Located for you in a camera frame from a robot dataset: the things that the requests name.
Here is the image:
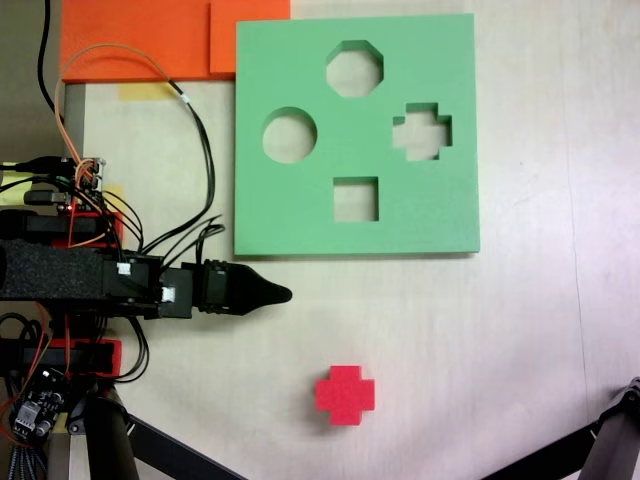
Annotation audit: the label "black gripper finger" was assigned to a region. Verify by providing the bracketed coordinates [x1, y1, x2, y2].
[232, 263, 294, 317]

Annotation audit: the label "red cross columnar block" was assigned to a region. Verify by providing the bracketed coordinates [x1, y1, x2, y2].
[313, 364, 376, 427]

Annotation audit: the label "green shape hole board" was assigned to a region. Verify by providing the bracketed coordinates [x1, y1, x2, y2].
[232, 13, 482, 259]

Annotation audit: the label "small orange foam block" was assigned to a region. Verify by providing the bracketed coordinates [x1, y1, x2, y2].
[208, 0, 292, 76]

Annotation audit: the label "large orange foam block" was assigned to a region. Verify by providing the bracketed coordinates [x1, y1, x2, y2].
[59, 0, 236, 84]

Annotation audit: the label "black tripod brace bar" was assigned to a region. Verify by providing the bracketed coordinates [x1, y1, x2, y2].
[477, 424, 601, 480]
[124, 414, 242, 480]

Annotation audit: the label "yellow tape strip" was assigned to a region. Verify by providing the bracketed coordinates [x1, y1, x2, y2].
[118, 83, 174, 102]

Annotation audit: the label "small black circuit board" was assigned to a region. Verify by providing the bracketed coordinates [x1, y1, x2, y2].
[8, 368, 69, 444]

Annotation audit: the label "black motor wire loops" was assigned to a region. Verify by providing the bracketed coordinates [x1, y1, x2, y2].
[158, 214, 226, 271]

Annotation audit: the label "long black twin wire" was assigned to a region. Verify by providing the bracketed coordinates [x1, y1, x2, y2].
[142, 77, 217, 254]

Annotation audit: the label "circuit board with wires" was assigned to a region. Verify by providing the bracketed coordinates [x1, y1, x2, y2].
[59, 156, 109, 214]

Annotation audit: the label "black USB cable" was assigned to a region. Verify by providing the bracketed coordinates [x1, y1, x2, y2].
[0, 156, 69, 176]

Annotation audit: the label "thin orange wire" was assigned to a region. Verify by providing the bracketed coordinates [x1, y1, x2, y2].
[53, 43, 174, 174]

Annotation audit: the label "thick black cable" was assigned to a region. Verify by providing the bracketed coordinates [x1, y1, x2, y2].
[36, 0, 57, 115]

